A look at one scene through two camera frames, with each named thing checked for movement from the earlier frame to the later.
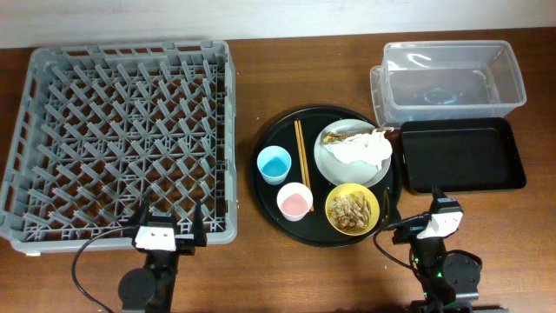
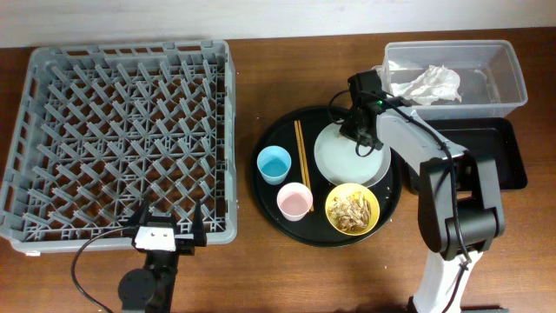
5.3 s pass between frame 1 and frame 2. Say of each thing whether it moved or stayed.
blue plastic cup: stayed
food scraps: stayed
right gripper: moved
